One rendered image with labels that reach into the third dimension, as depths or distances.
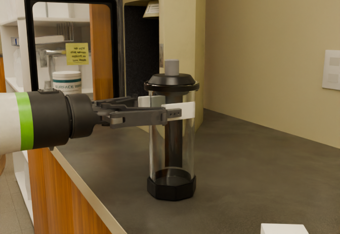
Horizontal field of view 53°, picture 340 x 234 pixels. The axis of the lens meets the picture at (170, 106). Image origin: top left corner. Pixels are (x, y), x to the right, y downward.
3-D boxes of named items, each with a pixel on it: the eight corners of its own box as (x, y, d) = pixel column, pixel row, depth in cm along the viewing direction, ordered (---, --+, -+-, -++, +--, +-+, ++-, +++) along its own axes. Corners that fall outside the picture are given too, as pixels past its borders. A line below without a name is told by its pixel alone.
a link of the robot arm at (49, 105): (26, 145, 59) (35, 162, 51) (21, 78, 56) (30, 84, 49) (61, 141, 62) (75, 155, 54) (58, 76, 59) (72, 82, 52)
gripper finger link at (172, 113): (154, 110, 59) (162, 113, 57) (178, 107, 62) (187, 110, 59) (154, 118, 59) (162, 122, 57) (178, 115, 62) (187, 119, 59)
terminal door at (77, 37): (120, 108, 128) (116, -3, 120) (33, 115, 116) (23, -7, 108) (119, 107, 129) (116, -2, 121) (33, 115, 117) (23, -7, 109)
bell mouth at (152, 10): (177, 20, 125) (177, 4, 124) (206, 17, 110) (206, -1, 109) (133, 18, 116) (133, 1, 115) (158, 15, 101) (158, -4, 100)
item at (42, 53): (47, 67, 113) (46, 50, 112) (40, 67, 112) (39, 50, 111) (47, 67, 115) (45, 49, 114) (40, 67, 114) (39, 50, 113)
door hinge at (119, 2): (122, 106, 130) (119, -1, 122) (125, 107, 128) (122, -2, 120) (119, 106, 129) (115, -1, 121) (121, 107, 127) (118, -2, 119)
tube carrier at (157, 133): (179, 170, 78) (180, 77, 73) (208, 188, 68) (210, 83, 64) (136, 180, 72) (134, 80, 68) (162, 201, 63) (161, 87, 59)
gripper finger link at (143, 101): (139, 111, 69) (137, 111, 69) (169, 108, 72) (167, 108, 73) (139, 96, 68) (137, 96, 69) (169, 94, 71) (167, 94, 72)
